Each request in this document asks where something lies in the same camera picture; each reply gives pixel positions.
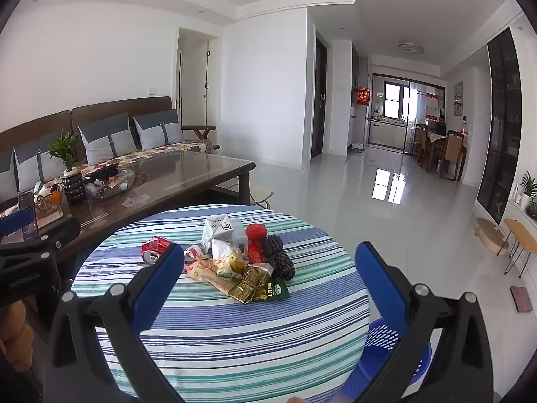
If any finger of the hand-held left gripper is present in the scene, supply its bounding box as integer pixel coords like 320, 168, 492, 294
27, 218, 81, 257
0, 210, 35, 240

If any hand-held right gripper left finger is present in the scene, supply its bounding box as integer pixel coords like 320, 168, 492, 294
43, 241, 186, 403

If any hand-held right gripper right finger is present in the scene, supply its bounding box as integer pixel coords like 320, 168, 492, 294
350, 241, 494, 403

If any blue plastic basket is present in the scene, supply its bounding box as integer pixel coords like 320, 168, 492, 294
342, 318, 433, 403

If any yellow chip bag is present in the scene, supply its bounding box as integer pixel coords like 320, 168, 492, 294
211, 238, 246, 280

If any black foam net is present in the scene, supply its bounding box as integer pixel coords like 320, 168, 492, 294
262, 235, 296, 280

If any red plastic bag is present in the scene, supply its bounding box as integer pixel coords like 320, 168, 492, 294
245, 223, 269, 244

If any person's left hand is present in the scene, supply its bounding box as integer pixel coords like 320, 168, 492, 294
0, 302, 34, 372

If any fruit basket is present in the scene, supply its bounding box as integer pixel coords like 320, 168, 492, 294
34, 182, 63, 219

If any crushed red can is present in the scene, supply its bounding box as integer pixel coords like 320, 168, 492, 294
141, 236, 170, 266

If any orange white crumpled wrapper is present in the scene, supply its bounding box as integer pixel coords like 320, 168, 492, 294
182, 243, 219, 282

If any black ribbed vase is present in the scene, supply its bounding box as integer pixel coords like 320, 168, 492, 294
61, 173, 87, 205

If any grey white cushion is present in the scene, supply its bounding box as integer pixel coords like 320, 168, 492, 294
78, 112, 137, 164
132, 109, 185, 150
12, 132, 68, 181
0, 151, 19, 206

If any clear snack tray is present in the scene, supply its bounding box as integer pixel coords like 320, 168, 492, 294
82, 162, 137, 200

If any white paper carton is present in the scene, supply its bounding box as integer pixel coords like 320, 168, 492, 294
201, 214, 233, 248

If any green potted plant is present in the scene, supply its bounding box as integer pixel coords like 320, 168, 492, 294
47, 129, 82, 177

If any gold green foil packet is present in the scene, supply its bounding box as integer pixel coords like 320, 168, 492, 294
229, 265, 273, 304

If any dark green packet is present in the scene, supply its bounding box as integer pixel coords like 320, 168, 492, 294
264, 279, 290, 302

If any striped round table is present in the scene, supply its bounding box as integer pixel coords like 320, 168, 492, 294
71, 204, 372, 403

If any low wooden stool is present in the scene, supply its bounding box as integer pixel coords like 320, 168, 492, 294
473, 217, 510, 256

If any brown sofa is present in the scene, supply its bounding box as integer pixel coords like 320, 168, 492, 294
0, 96, 221, 215

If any brown flat board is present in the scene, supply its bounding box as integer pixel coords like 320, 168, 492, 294
510, 286, 533, 312

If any wooden dining chair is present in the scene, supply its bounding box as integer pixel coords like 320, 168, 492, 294
442, 130, 468, 181
414, 124, 429, 166

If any wooden side table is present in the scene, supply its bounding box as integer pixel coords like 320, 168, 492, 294
503, 218, 537, 278

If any dining table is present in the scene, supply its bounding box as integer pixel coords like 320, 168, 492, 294
424, 130, 466, 169

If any white kitchen cabinet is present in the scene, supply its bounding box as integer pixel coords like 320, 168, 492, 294
348, 107, 368, 152

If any plant in white pot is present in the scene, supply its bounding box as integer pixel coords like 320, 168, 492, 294
518, 172, 537, 211

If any sliding glass door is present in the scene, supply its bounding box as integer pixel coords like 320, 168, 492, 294
367, 73, 446, 156

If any kitchen window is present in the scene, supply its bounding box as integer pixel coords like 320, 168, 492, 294
384, 83, 409, 120

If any dark brown door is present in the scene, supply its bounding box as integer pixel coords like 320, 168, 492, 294
311, 29, 328, 160

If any dark glass cabinet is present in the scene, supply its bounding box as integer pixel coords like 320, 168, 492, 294
476, 27, 525, 225

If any white door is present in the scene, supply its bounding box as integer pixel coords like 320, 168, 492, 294
176, 27, 219, 129

